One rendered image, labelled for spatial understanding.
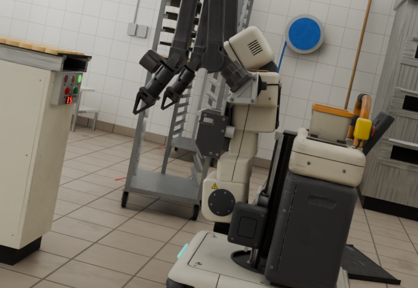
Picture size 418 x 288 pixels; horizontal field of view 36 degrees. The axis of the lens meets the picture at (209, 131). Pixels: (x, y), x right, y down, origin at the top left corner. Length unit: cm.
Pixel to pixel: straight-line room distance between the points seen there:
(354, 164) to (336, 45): 456
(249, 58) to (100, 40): 488
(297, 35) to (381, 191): 184
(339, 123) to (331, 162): 20
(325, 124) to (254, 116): 26
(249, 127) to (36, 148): 88
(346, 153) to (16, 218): 137
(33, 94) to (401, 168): 378
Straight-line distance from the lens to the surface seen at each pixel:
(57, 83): 267
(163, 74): 224
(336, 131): 234
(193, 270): 229
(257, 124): 237
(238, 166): 236
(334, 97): 668
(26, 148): 269
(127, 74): 701
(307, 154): 218
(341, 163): 218
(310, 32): 655
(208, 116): 233
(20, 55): 269
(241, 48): 234
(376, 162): 572
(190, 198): 395
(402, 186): 578
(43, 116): 266
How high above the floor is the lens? 101
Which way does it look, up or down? 6 degrees down
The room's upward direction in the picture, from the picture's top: 12 degrees clockwise
